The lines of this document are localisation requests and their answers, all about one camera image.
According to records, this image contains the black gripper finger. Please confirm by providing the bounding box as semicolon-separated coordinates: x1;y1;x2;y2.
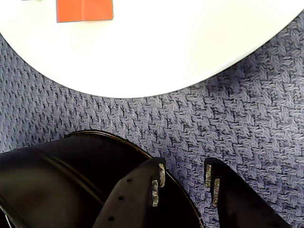
92;157;167;228
204;157;292;228

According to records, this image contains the black metal bucket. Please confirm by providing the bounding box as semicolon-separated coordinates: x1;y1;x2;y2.
0;130;202;228

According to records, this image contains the red cube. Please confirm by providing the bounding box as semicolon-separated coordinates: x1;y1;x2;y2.
56;0;114;23

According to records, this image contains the white round plate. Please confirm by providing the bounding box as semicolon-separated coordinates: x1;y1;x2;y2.
0;0;304;98

